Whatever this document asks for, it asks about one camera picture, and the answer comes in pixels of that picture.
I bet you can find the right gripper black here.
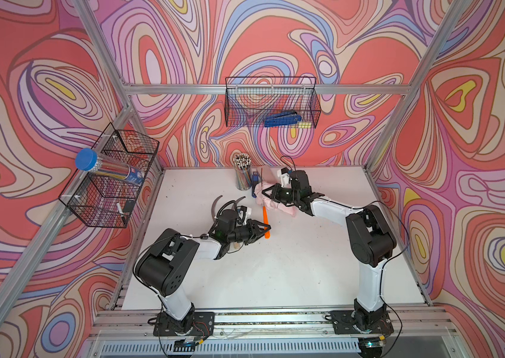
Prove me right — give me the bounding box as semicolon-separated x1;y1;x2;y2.
261;183;300;204

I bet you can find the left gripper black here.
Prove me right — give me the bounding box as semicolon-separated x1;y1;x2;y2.
226;221;271;247

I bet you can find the orange handle sickle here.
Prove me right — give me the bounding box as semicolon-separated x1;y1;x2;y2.
259;167;270;240

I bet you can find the pink terry rag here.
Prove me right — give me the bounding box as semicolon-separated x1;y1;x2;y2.
254;179;298;217

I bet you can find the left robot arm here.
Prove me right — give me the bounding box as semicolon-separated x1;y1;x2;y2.
133;212;271;332

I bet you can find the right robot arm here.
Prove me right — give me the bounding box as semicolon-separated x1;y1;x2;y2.
261;170;397;326

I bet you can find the pink rectangular box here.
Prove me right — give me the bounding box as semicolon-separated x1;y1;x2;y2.
258;166;278;183

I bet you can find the blue stapler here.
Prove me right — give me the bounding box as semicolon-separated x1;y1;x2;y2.
251;171;261;192

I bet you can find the cup of coloured pencils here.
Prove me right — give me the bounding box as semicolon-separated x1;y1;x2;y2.
233;153;252;191

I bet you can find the blue tool in basket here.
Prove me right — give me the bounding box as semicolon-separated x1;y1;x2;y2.
264;111;302;128

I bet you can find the blue cap pencil tube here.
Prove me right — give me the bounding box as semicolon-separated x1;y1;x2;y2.
74;149;144;186

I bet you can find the black wire basket back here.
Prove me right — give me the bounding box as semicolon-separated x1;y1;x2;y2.
224;75;321;128

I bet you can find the black wire basket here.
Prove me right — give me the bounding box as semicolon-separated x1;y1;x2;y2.
58;124;159;228
224;75;321;128

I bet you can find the aluminium front rail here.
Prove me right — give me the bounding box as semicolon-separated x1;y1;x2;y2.
90;306;456;336

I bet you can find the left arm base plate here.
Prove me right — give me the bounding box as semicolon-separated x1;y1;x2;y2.
148;311;215;338

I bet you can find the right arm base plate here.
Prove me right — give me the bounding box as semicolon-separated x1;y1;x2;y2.
324;310;394;337

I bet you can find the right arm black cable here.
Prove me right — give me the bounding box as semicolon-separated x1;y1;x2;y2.
368;200;411;358

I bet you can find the black wire basket left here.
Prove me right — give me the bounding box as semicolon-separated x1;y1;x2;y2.
58;124;159;228

